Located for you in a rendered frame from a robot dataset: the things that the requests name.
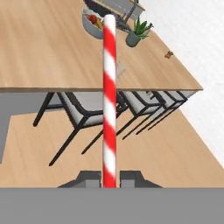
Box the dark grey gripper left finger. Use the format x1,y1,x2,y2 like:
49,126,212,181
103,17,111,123
57,170,104,189

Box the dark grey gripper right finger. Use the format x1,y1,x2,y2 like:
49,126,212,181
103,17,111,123
115,171,163,189

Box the red and white striped straw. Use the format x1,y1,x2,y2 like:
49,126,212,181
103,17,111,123
101,13,118,189

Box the clear glass cup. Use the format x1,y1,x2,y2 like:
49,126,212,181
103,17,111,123
101,51,128,79

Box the black framed grey chair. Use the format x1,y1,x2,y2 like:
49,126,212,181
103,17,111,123
32,91,130,167
147,90,189,131
136,90,179,136
115,90,165,141
115,0,146,32

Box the green plant in grey pot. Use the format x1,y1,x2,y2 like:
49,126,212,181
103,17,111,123
125,16,154,48

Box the grey fruit bowl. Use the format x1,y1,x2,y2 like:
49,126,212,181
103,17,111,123
81,8,106,40

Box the red apple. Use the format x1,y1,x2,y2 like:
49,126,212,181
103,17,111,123
87,14,99,25

